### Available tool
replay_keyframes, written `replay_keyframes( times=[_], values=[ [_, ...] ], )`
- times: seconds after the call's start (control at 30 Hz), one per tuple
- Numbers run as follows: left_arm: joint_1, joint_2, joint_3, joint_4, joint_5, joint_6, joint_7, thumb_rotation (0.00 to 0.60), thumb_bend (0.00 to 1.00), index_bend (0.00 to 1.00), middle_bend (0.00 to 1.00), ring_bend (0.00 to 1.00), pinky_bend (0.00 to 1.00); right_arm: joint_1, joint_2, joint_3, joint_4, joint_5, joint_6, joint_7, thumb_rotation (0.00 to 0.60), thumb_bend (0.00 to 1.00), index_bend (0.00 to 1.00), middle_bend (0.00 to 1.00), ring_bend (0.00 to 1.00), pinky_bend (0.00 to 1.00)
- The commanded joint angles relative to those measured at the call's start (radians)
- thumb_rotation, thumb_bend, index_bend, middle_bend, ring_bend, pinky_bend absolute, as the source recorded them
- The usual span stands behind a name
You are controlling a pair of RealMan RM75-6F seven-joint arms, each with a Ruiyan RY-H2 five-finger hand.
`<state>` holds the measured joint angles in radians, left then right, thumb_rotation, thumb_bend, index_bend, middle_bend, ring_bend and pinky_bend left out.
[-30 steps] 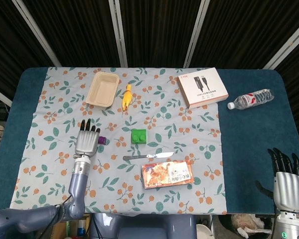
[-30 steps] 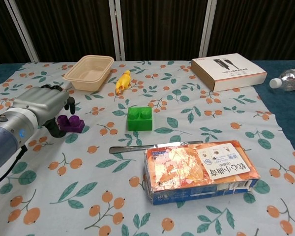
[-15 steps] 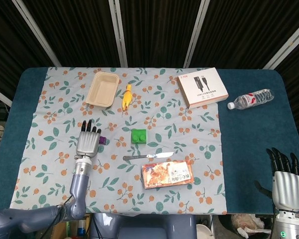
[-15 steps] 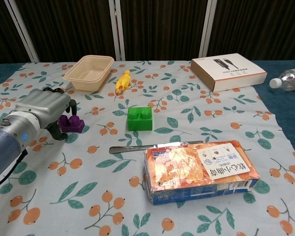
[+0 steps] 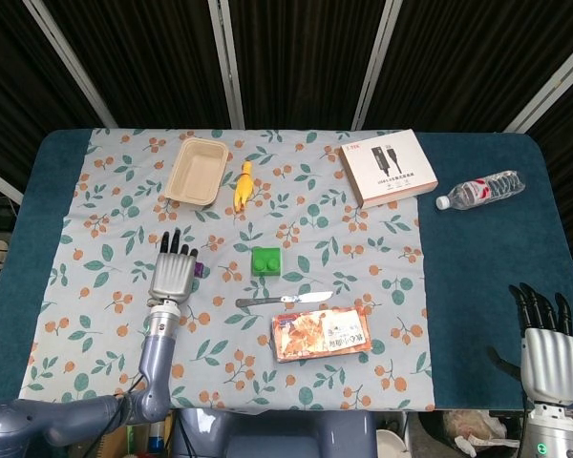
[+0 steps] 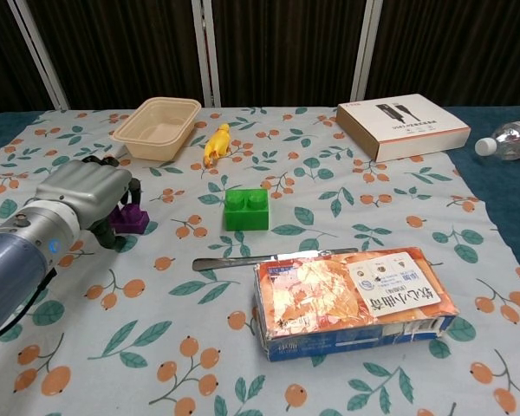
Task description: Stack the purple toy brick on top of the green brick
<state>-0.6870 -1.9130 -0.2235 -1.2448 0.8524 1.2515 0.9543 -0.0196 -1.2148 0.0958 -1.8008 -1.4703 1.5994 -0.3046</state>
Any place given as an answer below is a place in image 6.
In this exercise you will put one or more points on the orange cookie box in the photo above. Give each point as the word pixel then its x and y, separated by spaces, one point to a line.
pixel 329 299

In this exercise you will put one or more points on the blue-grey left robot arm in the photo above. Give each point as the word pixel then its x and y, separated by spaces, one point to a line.
pixel 13 264

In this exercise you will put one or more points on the yellow rubber chicken toy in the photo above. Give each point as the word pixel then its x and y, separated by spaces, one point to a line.
pixel 219 145

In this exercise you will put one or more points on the white frame post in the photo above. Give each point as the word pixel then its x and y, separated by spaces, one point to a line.
pixel 41 56
pixel 207 52
pixel 365 47

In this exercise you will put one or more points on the green building block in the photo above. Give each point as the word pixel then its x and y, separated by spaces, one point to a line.
pixel 245 216

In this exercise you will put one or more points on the metal butter knife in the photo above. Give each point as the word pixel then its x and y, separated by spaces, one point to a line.
pixel 225 262

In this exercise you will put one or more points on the clear plastic water bottle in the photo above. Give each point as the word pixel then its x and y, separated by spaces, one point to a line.
pixel 511 138

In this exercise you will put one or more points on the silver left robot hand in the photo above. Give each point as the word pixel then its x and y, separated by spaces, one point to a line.
pixel 86 186

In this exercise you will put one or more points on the floral fruit print tablecloth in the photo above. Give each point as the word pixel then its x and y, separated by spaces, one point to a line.
pixel 112 312

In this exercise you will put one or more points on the beige plastic food container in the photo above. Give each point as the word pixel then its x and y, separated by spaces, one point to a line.
pixel 156 130

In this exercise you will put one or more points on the purple building block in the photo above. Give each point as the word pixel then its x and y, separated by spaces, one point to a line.
pixel 135 221

